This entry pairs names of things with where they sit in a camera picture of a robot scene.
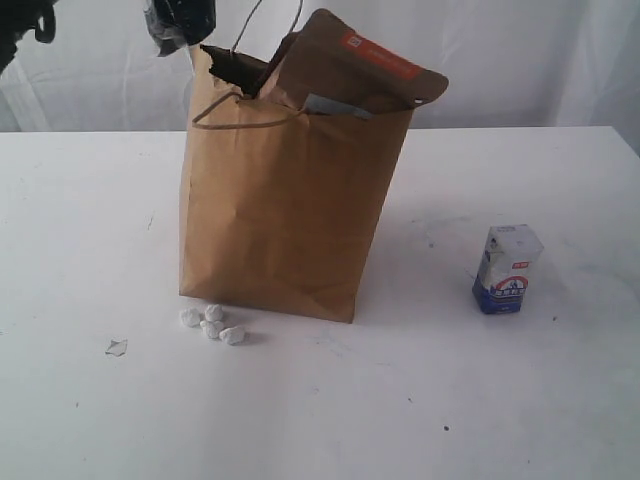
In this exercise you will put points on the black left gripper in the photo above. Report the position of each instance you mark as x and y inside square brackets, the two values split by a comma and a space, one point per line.
[20, 16]

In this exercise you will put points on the spaghetti package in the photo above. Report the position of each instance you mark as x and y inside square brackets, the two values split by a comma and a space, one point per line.
[176, 25]

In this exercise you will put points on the brown kraft pouch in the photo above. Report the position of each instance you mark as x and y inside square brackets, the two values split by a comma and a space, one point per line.
[328, 68]

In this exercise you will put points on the brown paper bag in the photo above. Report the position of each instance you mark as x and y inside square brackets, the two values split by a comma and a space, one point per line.
[278, 207]

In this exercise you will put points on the white pebble cluster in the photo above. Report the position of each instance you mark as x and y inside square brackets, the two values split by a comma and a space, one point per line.
[212, 323]

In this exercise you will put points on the small clear plastic scrap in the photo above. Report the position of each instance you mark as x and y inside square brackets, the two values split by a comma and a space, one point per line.
[117, 348]

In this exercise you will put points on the small blue white packet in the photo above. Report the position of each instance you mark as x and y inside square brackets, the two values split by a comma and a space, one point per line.
[503, 275]

